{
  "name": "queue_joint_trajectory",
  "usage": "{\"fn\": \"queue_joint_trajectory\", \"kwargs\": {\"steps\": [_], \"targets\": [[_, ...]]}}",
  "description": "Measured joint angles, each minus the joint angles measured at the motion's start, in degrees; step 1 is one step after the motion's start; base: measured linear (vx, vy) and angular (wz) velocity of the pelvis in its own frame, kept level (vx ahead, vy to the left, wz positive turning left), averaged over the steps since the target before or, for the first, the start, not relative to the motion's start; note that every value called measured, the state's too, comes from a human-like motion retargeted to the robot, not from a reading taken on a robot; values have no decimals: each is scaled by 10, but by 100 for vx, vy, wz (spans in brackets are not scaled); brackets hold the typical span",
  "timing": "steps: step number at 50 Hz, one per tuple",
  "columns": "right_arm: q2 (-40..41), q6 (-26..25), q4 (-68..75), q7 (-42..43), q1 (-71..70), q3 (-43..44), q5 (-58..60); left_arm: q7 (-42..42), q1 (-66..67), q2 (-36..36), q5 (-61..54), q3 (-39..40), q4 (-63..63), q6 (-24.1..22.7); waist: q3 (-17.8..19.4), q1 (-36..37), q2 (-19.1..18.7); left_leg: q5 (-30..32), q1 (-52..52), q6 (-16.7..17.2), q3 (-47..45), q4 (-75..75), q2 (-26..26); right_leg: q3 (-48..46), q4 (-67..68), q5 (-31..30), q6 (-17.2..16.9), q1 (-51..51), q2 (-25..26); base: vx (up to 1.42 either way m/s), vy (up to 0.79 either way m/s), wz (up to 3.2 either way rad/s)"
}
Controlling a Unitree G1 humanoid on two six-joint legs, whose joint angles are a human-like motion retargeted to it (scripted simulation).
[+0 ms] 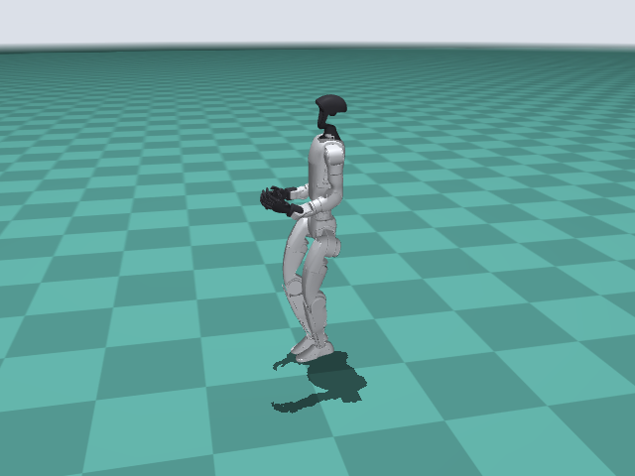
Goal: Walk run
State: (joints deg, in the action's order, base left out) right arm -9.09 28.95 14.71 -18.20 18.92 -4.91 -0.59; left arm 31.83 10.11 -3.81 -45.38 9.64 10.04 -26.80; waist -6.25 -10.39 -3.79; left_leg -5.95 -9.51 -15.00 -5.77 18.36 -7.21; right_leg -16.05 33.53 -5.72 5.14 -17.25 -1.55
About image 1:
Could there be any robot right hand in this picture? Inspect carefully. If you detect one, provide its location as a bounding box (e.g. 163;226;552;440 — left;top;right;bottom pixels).
265;186;297;210

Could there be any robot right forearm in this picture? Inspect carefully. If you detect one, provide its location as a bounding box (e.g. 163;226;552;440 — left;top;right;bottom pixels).
290;183;309;199

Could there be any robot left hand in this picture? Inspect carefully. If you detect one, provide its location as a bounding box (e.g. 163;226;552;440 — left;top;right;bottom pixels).
260;187;304;217

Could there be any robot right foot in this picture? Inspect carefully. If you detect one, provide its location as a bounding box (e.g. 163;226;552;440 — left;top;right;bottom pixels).
291;334;328;354

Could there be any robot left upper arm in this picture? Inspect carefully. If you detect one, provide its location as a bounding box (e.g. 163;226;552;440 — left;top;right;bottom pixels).
323;144;344;200

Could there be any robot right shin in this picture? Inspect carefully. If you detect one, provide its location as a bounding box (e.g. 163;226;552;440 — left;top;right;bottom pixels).
282;284;313;340

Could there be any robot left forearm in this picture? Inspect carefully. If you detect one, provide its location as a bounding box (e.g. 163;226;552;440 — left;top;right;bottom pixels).
291;193;341;220

